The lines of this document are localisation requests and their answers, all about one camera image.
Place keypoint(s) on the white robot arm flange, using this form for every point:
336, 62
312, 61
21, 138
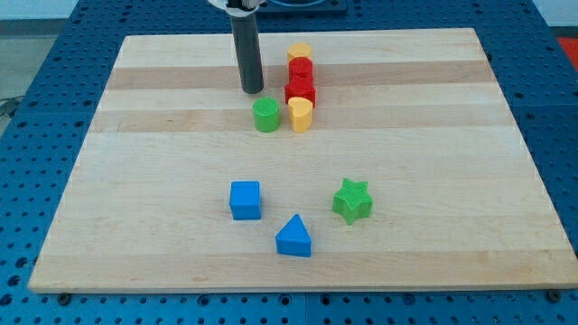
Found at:
237, 8

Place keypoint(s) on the blue cube block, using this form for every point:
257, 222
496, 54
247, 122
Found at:
245, 200

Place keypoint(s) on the yellow heart block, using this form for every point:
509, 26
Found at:
300, 113

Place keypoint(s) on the green cylinder block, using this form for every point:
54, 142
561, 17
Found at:
266, 114

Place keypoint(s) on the green star block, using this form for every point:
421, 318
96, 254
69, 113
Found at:
352, 201

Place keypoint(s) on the blue triangle block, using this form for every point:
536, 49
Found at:
293, 238

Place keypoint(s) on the red star block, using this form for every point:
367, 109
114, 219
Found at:
300, 87

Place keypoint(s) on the light wooden board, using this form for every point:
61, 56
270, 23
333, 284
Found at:
458, 203

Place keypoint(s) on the red cylinder block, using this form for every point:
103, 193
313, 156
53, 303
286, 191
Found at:
300, 68

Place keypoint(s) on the yellow cylinder block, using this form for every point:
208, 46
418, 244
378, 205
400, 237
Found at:
299, 50

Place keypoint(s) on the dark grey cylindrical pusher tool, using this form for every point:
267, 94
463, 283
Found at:
245, 35

